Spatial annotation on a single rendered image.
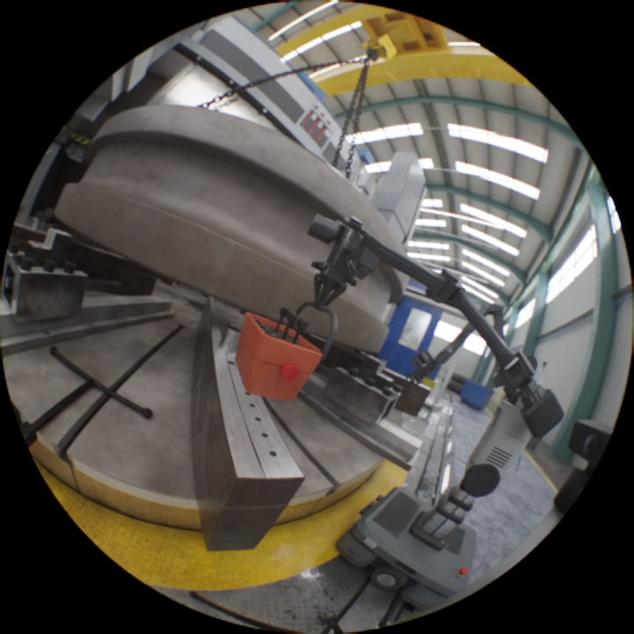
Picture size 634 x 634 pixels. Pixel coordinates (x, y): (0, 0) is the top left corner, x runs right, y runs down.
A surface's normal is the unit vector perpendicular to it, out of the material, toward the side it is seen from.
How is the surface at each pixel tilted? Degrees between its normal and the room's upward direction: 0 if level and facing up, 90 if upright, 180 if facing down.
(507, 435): 90
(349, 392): 90
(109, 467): 0
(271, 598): 0
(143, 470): 0
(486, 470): 90
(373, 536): 45
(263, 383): 97
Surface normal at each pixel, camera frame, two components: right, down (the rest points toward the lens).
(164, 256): 0.31, 0.17
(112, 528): 0.41, -0.91
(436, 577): -0.16, -0.83
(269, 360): 0.40, 0.34
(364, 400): -0.55, -0.22
